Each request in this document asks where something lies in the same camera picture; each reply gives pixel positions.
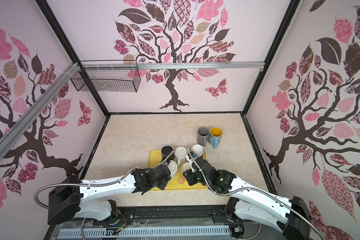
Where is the grey mug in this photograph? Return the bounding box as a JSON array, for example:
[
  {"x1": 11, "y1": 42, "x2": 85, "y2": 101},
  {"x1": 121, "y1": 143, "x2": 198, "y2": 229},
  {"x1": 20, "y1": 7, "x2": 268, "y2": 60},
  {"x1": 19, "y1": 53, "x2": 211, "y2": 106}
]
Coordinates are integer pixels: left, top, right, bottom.
[{"x1": 197, "y1": 127, "x2": 210, "y2": 147}]

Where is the black wire basket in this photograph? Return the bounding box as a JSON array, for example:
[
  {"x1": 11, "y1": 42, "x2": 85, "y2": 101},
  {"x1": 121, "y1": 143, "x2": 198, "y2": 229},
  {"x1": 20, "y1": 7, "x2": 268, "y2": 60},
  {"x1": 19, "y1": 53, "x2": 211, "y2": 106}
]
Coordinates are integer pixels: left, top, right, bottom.
[{"x1": 71, "y1": 60, "x2": 142, "y2": 93}]

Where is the aluminium rail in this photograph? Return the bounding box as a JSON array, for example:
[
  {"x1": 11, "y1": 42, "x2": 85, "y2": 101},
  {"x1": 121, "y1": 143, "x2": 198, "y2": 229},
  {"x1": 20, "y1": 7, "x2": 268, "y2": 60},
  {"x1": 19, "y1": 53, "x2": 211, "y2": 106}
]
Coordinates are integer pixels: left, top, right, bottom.
[
  {"x1": 82, "y1": 61, "x2": 265, "y2": 70},
  {"x1": 0, "y1": 63, "x2": 80, "y2": 161}
]

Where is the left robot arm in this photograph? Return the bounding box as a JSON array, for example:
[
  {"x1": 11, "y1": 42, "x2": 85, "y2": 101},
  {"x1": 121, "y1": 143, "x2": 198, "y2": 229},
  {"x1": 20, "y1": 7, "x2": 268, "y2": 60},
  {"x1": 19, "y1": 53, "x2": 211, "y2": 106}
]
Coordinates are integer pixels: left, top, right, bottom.
[{"x1": 48, "y1": 165, "x2": 171, "y2": 225}]

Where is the aluminium rail left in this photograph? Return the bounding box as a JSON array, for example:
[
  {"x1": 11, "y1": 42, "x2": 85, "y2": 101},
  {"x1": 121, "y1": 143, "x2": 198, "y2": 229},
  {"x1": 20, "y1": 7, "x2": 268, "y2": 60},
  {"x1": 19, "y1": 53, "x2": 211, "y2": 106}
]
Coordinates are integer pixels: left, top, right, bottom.
[{"x1": 0, "y1": 63, "x2": 80, "y2": 161}]

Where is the aluminium rail back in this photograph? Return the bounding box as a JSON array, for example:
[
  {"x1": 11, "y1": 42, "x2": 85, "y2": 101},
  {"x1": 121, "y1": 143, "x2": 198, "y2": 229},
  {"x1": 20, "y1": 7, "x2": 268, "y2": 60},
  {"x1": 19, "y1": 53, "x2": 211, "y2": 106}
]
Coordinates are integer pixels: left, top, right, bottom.
[{"x1": 82, "y1": 61, "x2": 265, "y2": 70}]

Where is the black base frame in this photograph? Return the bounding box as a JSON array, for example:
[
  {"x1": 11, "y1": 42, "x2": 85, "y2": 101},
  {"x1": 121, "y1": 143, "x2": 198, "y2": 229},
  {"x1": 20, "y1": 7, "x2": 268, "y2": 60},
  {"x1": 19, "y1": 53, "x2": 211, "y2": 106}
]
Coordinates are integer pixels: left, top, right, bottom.
[{"x1": 44, "y1": 205, "x2": 285, "y2": 240}]

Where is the white ribbed mug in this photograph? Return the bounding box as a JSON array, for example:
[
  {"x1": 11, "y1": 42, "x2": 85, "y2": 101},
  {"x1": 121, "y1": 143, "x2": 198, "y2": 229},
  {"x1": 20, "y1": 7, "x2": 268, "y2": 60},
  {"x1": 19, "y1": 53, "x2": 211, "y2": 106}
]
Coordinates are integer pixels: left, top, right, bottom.
[{"x1": 168, "y1": 160, "x2": 178, "y2": 179}]

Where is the blue butterfly mug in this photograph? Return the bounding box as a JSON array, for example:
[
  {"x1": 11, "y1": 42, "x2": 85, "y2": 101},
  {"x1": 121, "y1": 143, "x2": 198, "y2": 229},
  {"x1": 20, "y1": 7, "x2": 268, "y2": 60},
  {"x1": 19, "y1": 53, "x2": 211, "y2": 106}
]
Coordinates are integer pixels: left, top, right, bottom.
[{"x1": 208, "y1": 127, "x2": 223, "y2": 149}]

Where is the white slotted cable duct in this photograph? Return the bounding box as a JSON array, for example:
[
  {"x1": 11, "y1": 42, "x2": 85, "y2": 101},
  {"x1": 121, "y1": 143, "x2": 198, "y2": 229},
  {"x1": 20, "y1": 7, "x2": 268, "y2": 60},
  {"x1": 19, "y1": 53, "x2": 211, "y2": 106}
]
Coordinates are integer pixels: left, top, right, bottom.
[{"x1": 56, "y1": 226, "x2": 231, "y2": 240}]

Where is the orange speckled mug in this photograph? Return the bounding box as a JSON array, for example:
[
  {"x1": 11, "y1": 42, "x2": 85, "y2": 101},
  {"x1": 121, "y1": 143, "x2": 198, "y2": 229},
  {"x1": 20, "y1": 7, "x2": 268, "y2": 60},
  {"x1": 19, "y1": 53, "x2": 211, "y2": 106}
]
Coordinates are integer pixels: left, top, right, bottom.
[{"x1": 179, "y1": 162, "x2": 191, "y2": 185}]

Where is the yellow plastic tray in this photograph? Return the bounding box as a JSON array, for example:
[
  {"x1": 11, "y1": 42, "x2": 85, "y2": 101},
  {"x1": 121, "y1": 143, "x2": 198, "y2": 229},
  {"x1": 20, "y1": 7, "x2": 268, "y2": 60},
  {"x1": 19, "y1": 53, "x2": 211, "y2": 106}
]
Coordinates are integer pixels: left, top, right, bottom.
[{"x1": 148, "y1": 150, "x2": 207, "y2": 191}]

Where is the black and white mug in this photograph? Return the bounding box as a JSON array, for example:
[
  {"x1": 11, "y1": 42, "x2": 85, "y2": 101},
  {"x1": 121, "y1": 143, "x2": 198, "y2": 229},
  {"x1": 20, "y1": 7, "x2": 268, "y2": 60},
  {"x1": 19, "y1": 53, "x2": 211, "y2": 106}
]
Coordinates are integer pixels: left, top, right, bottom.
[{"x1": 192, "y1": 144, "x2": 204, "y2": 157}]

